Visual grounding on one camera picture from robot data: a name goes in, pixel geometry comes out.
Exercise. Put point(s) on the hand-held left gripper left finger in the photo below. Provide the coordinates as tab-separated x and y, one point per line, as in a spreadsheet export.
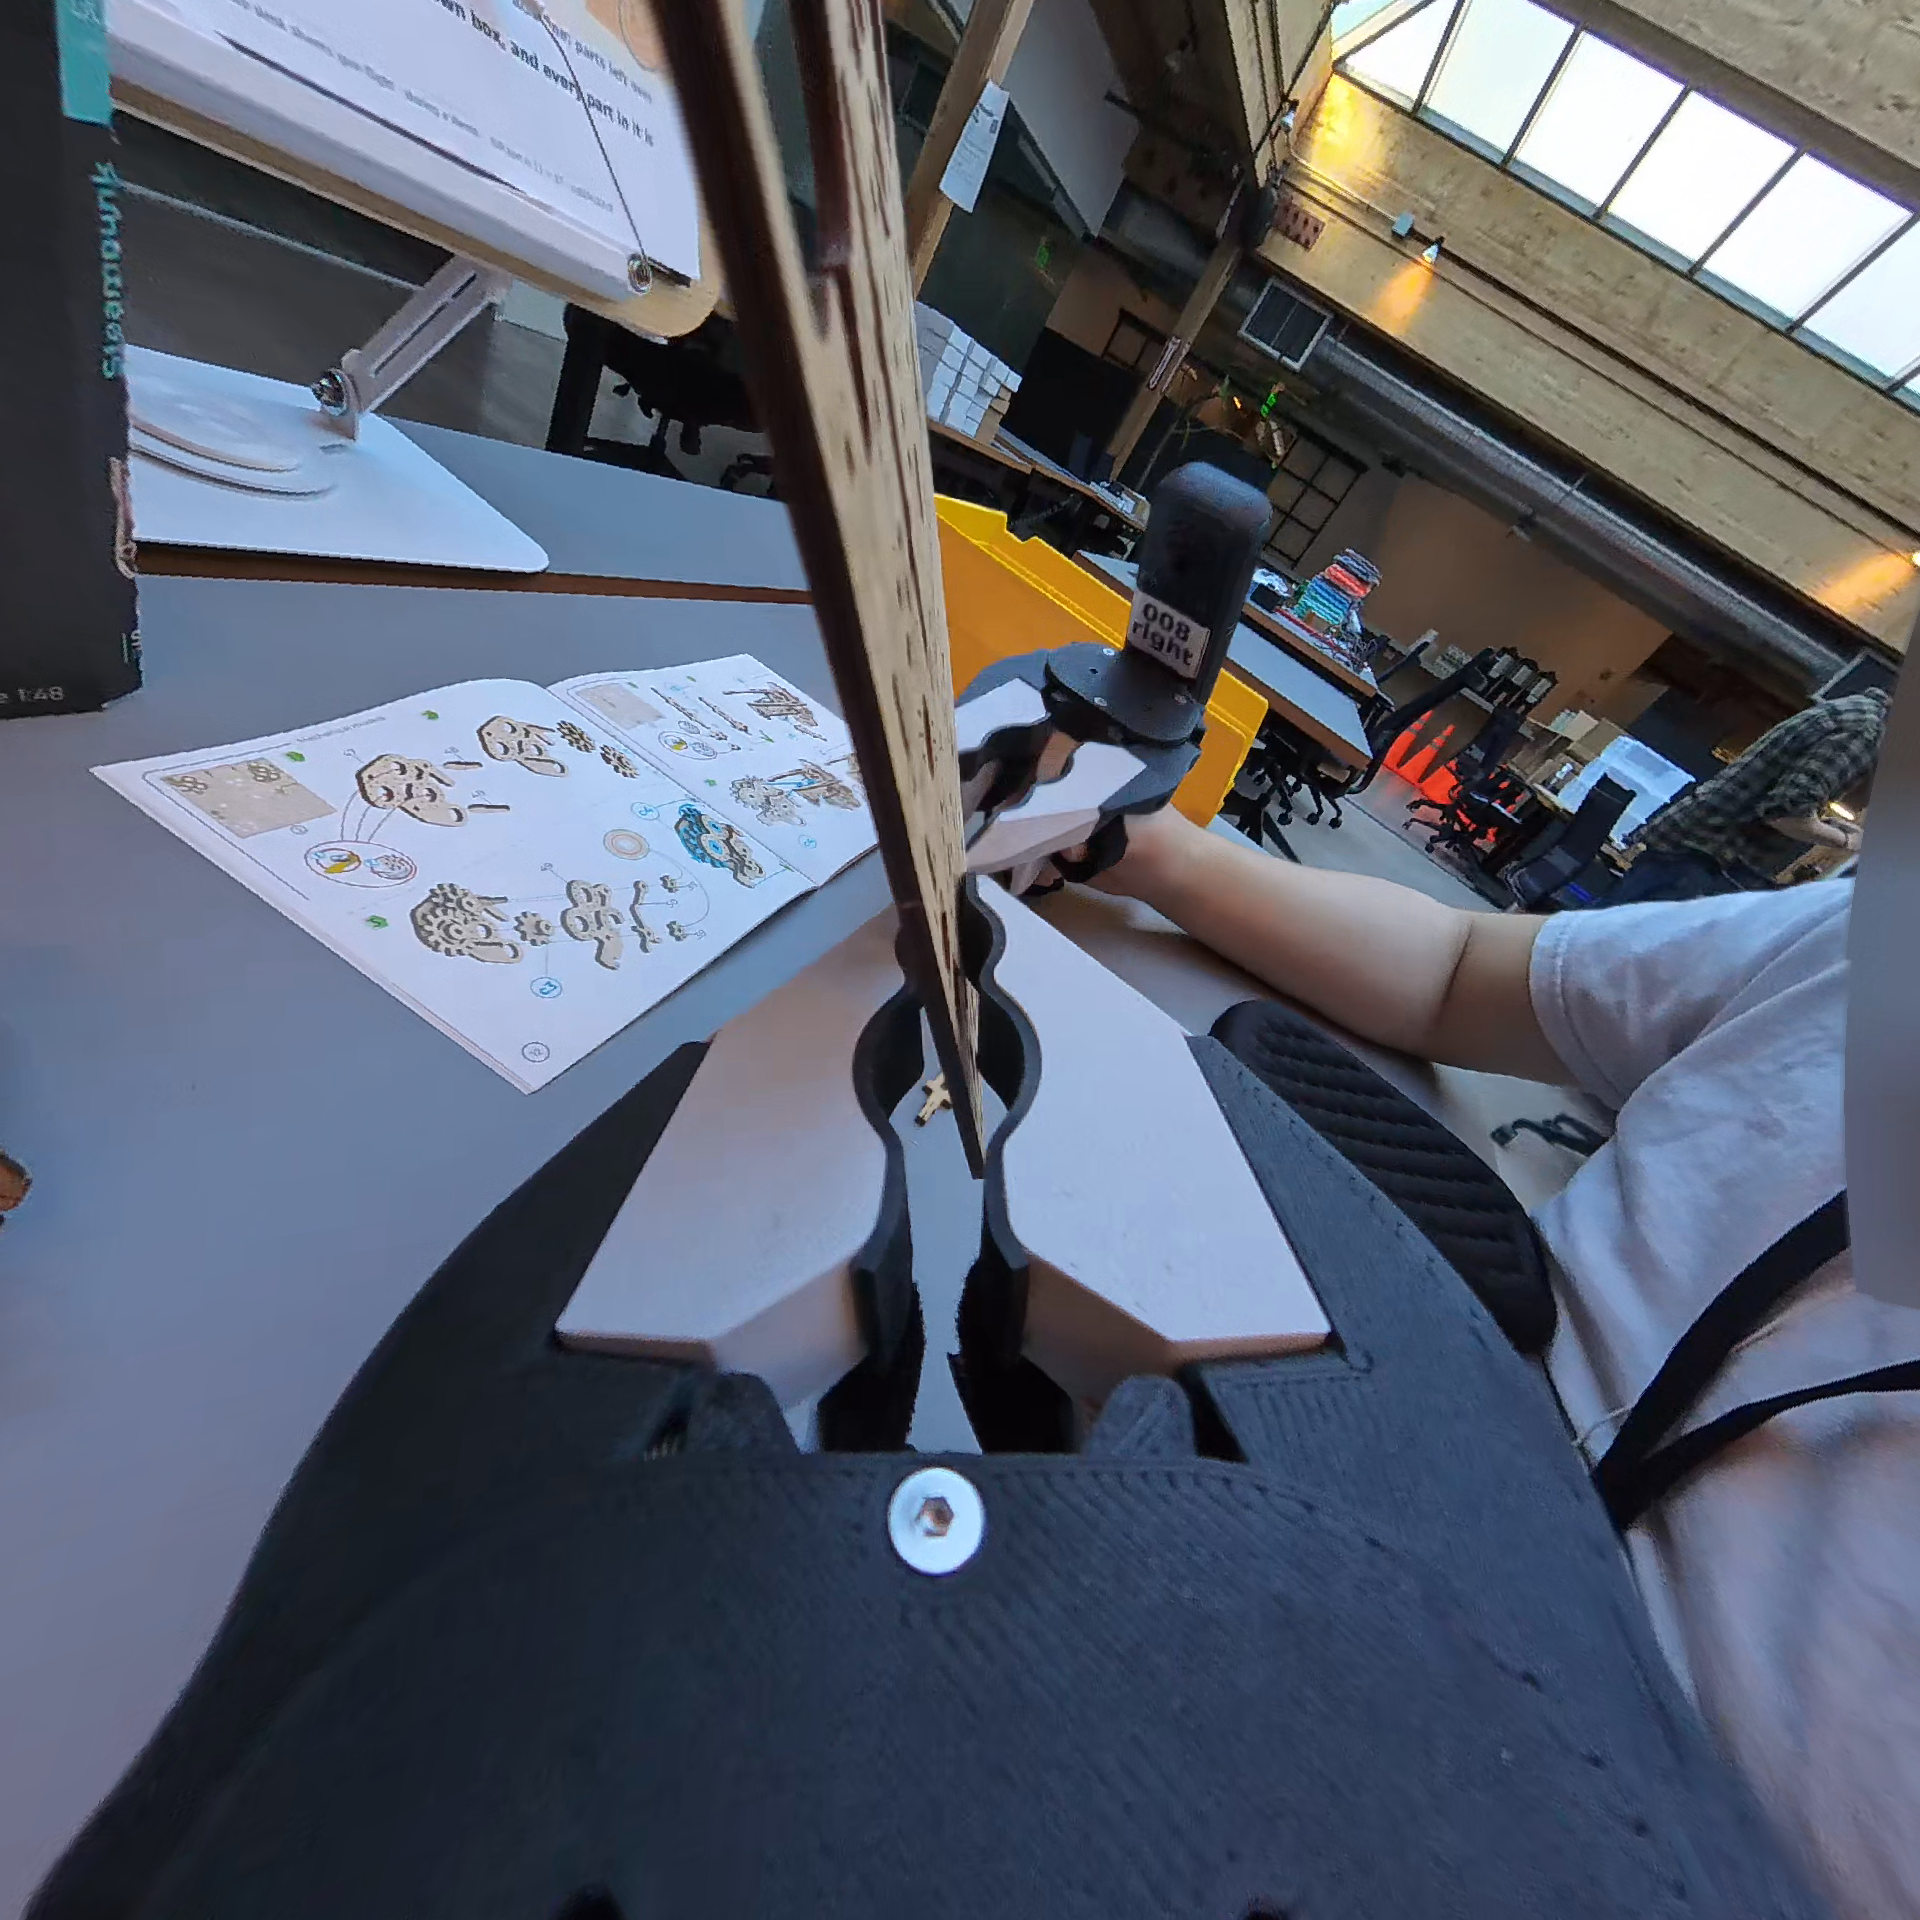
720	1200

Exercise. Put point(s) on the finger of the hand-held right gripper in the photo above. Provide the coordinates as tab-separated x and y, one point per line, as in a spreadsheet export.
1067	799
1002	732

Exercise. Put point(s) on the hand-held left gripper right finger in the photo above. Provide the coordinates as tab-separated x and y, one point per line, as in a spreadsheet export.
1154	1200

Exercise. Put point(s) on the wooden puzzle part sheet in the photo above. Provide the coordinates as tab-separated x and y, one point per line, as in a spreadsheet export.
869	524

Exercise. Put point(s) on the person's right forearm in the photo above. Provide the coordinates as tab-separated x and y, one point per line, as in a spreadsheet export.
1349	950

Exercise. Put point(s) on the grey desk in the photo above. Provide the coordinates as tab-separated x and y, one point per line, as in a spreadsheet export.
224	1200
645	524

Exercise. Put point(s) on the person's right hand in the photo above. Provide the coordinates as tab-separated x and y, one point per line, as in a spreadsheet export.
1154	862

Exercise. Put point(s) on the yellow plastic bin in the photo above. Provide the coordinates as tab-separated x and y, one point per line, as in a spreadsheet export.
1019	599

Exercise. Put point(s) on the stack of colourful fabric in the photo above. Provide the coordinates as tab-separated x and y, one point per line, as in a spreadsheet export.
1336	593

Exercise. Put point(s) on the background work table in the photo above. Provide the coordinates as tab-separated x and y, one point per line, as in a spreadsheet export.
1289	675

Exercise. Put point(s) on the small wooden puzzle piece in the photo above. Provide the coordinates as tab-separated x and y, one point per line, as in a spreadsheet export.
933	1103

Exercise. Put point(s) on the black chair armrest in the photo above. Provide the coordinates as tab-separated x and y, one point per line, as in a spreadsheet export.
1395	1172

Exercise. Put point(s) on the orange traffic cone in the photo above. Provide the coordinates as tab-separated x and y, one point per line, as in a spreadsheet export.
1411	757

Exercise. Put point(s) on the stack of white boxes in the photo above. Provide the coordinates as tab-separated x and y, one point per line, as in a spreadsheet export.
967	368

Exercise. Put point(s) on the group of black office chairs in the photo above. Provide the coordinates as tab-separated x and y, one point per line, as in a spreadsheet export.
1530	832

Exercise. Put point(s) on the puzzle instruction booklet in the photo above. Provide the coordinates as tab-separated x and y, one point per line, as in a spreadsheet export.
451	840

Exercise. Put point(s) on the skylight window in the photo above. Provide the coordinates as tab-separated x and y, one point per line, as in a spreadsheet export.
1650	150

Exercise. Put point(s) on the white document stand with page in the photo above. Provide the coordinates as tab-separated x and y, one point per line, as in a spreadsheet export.
375	510

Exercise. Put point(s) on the printed instruction sheet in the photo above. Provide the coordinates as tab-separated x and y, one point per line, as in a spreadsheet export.
420	120

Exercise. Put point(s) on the black puzzle kit box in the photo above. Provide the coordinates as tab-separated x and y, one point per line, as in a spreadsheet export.
59	452

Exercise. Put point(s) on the metal ventilation duct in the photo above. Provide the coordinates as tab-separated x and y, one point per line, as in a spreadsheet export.
1576	495

